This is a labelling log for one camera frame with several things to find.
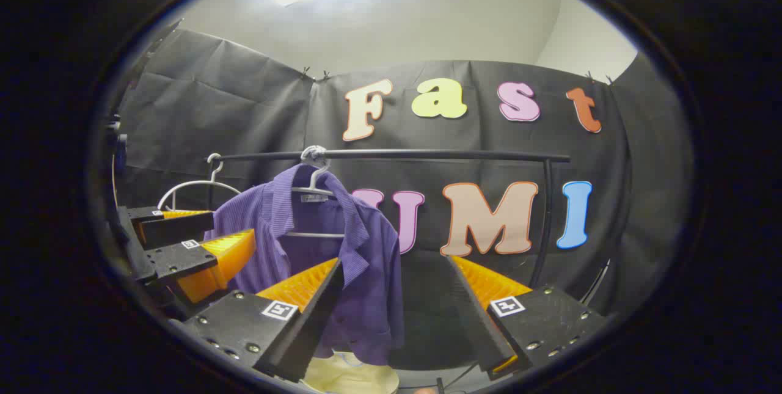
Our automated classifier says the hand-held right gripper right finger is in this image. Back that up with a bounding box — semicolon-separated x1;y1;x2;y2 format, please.
446;255;610;381

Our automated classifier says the black clothes rail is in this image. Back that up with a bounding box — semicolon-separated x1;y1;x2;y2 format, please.
208;148;570;290

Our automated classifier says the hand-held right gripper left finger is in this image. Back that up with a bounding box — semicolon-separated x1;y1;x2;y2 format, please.
168;257;345;384

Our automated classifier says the black backdrop cloth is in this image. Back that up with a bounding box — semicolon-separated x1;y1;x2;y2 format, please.
113;18;694;376

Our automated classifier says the purple ribbed shirt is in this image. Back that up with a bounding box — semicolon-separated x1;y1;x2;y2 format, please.
205;164;405;367

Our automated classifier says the white plastic hanger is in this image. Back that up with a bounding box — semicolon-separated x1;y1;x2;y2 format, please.
158;153;242;211

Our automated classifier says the white hanger with taped hook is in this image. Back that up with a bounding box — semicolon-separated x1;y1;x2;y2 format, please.
284;145;348;239

